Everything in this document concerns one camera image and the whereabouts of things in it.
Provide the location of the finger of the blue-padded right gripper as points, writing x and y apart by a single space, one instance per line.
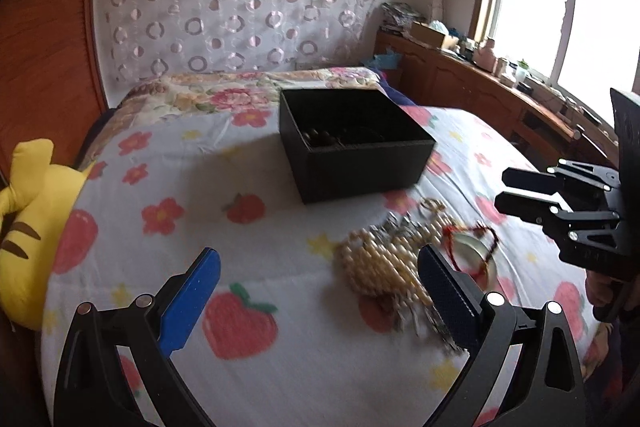
538 211
532 181

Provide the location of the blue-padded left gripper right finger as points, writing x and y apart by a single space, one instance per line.
546 387

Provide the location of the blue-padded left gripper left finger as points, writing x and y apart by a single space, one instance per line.
92 389

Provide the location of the silver flower hair comb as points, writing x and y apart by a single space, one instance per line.
397 242

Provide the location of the black square jewelry box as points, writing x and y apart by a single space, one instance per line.
349 142

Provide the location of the person's right hand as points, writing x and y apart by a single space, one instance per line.
600 289

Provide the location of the pale green jade bangle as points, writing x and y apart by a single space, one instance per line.
470 255

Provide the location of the wooden sideboard cabinet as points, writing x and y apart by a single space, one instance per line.
432 78

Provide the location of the pink ceramic jar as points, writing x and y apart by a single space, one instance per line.
484 56

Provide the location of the cardboard box on cabinet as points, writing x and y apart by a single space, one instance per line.
432 37

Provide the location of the yellow striped plush toy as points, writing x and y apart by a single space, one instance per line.
39 198

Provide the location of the floral strawberry bed blanket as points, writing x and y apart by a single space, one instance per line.
284 341

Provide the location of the floral pillow at bedhead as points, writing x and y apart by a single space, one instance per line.
173 96

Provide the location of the wooden headboard panel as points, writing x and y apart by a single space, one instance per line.
50 81

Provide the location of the window with wooden frame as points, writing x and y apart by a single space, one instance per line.
581 49

